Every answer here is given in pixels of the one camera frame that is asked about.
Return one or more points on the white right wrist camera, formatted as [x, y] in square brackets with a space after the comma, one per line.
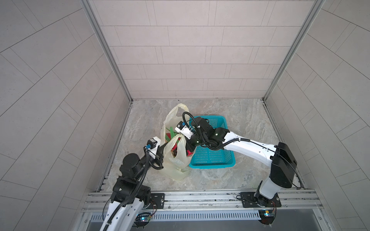
[183, 129]

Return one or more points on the right green circuit board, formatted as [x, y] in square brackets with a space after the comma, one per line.
[267, 216]

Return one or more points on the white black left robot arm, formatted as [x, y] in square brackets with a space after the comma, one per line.
[130, 204]

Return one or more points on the pink dragon fruit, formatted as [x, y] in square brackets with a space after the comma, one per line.
[176, 145]

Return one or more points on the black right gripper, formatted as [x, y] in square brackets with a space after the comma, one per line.
[192, 146]

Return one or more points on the grey aluminium corner post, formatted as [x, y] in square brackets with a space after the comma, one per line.
[105, 47]
[312, 14]

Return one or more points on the grey aluminium corner post right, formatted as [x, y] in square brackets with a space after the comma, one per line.
[312, 14]

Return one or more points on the grey aluminium corner post left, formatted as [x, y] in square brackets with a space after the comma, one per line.
[105, 47]

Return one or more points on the yellow printed plastic bag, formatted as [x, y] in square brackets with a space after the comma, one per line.
[176, 160]

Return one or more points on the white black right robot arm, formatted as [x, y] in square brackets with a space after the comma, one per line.
[280, 159]

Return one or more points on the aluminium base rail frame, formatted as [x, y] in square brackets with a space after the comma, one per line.
[223, 210]

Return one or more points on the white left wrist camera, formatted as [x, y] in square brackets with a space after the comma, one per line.
[152, 147]

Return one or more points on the green circuit board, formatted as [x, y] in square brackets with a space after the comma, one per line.
[143, 219]
[267, 216]

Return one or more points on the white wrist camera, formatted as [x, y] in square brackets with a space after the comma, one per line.
[152, 147]
[183, 129]

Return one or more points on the teal plastic basket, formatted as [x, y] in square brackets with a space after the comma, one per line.
[204, 158]

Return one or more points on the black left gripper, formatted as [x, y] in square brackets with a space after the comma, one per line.
[159, 157]

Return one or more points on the left green circuit board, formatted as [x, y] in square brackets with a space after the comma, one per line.
[143, 219]

